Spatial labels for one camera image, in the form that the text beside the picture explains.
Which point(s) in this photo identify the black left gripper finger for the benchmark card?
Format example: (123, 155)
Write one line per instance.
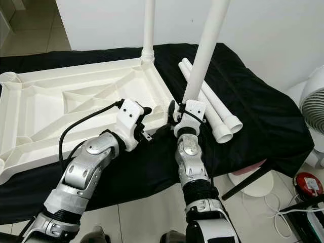
(163, 132)
(145, 110)

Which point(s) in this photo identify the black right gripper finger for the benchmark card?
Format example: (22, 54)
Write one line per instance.
(172, 111)

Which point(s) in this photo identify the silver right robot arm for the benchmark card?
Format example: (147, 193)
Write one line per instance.
(190, 152)

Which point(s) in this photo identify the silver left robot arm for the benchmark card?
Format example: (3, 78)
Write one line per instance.
(91, 167)

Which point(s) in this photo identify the grey metal pole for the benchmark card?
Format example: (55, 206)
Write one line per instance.
(245, 181)

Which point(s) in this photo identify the pink plastic piece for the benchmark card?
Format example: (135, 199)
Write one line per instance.
(253, 166)

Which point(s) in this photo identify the black cloth table cover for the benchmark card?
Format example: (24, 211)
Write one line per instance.
(268, 116)

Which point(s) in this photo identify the grey robot right leg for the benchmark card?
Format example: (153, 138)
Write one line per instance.
(174, 238)

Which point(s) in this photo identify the grey robot leg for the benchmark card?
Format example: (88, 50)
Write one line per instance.
(174, 238)
(97, 237)

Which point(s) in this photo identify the white round floor base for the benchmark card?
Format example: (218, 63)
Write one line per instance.
(258, 187)

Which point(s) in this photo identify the grey robot left leg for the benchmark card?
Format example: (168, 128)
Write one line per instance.
(97, 237)

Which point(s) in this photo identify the white round floor fan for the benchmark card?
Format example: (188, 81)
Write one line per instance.
(311, 83)

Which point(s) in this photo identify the black equipment case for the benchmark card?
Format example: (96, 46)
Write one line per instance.
(309, 225)

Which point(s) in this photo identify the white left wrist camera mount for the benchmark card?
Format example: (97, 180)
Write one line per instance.
(130, 116)

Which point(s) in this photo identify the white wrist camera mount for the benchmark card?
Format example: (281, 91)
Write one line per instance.
(193, 111)
(130, 116)

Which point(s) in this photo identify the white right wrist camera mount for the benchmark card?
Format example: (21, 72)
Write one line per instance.
(193, 111)

